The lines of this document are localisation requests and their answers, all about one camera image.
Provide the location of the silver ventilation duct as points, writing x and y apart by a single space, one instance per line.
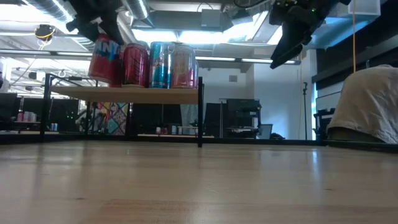
53 9
136 8

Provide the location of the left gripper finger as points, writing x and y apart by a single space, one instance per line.
90 31
116 28

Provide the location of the blue silver Red Bull can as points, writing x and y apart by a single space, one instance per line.
159 67

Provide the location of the grey ceiling unit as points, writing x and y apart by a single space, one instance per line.
211 20

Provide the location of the black background monitor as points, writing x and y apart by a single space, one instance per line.
213 119

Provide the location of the black pegboard cart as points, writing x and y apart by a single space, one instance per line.
321 124

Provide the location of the black tripod stand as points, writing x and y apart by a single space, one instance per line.
305 109

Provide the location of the grey laptop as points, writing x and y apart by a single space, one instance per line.
265 131

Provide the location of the wooden shelf with black legs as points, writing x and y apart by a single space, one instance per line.
124 95

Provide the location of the wall vent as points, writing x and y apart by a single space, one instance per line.
233 78

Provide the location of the white board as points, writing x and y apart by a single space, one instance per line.
326 101

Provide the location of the red Fanta can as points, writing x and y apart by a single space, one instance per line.
102 62

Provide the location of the person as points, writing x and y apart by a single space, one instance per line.
113 119

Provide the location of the pink orange beverage can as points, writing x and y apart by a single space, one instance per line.
183 68

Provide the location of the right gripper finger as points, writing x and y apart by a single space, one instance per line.
284 43
297 43

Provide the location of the white ceiling box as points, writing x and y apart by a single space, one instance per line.
365 7

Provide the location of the black equipment rack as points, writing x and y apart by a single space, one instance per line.
245 116

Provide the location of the beige cloth bag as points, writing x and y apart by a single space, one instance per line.
367 102

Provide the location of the long ceiling light fixture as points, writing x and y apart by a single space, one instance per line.
37 53
233 59

